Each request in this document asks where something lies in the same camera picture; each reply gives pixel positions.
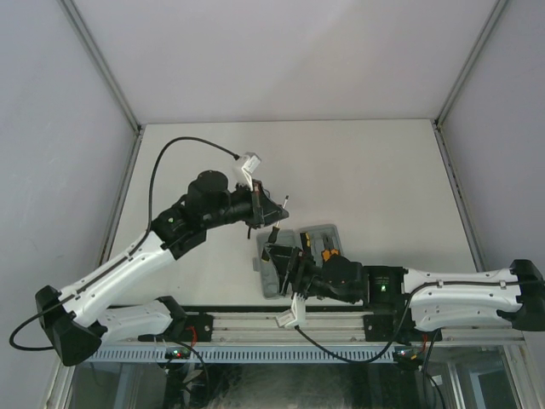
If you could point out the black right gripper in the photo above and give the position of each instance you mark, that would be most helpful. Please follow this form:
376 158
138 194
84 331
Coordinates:
284 260

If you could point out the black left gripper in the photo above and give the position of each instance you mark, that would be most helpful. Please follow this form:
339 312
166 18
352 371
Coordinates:
262 210

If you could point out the long black yellow screwdriver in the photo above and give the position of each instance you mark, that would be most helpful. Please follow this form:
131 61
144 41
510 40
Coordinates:
305 241

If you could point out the grey plastic tool case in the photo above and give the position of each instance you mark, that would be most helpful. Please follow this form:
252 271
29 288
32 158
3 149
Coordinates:
290 237

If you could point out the orange black pliers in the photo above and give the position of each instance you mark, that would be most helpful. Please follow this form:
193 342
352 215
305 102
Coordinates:
330 249

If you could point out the short yellow black screwdriver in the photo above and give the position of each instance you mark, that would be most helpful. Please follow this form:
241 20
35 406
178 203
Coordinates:
273 234

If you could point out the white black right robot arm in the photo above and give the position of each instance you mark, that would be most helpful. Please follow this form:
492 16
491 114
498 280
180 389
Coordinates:
418 300

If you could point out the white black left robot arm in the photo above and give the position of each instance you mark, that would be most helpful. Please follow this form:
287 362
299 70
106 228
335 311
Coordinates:
77 319

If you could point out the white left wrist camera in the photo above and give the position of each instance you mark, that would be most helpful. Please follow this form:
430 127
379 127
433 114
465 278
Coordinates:
244 168

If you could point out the aluminium front rail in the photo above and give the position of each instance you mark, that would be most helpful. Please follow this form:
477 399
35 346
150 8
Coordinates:
250 328

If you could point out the grey slotted cable duct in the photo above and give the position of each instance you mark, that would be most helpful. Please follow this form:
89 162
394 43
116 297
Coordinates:
176 354

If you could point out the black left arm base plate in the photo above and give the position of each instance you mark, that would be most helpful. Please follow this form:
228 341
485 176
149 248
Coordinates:
193 329

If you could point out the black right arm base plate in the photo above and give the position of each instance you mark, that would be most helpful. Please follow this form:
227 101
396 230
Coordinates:
381 328

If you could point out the right aluminium frame post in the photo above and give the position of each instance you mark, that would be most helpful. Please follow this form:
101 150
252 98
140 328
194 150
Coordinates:
478 47

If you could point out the aluminium frame post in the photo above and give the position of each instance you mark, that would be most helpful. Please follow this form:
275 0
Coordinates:
98 60
478 47

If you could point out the left aluminium frame post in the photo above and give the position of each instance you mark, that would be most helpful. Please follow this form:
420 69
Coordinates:
98 60

